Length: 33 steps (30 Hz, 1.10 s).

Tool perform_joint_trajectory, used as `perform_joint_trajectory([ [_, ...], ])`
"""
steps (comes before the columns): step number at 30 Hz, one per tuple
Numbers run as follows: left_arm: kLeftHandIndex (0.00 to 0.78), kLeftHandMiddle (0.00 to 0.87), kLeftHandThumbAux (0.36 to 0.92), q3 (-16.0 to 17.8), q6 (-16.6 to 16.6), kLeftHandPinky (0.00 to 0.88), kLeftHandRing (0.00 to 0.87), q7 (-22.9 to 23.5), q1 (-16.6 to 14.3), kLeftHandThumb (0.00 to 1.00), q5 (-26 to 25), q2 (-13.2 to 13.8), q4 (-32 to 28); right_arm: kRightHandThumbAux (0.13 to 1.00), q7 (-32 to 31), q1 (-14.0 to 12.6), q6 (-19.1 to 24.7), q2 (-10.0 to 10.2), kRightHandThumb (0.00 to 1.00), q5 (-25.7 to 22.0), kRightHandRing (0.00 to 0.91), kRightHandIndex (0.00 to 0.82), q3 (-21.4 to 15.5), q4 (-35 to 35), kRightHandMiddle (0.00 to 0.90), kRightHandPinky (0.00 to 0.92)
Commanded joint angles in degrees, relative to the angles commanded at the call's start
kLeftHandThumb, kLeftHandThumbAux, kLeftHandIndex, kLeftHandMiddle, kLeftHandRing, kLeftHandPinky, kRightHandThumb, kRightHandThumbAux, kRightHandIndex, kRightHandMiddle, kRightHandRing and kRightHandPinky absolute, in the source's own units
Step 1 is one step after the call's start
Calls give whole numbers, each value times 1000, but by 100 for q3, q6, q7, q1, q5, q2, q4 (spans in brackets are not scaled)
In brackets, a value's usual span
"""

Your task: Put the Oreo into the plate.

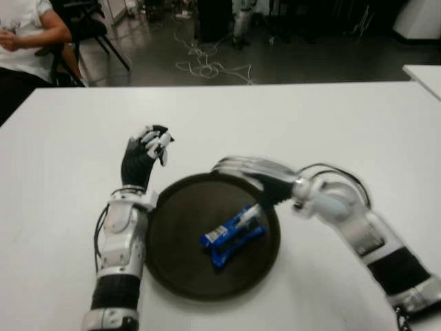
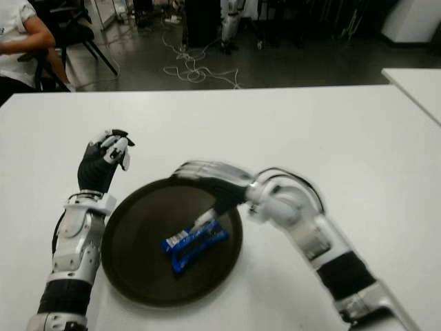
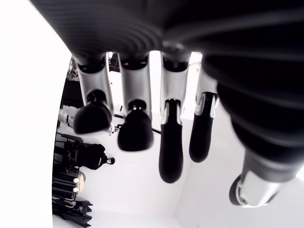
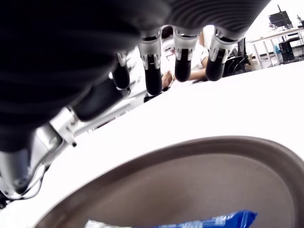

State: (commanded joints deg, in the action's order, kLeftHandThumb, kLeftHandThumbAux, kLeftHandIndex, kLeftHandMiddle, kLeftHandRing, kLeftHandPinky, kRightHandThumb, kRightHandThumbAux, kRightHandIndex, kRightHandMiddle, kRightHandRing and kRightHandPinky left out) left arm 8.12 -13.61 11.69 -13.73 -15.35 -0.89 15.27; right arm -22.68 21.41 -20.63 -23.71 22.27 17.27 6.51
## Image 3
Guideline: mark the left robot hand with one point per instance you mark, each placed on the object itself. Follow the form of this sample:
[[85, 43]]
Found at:
[[190, 28]]

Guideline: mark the black and white ball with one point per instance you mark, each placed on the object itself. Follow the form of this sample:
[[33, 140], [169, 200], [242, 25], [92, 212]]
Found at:
[[75, 72]]

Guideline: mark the black cabinet on casters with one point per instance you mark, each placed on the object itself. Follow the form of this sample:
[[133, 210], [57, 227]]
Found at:
[[72, 93]]

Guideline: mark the silver humanoid robot legs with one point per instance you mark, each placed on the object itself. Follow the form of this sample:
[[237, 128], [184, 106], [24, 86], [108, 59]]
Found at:
[[67, 117]]

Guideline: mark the black backpack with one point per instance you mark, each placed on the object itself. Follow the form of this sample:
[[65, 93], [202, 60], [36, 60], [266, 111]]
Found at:
[[93, 156]]

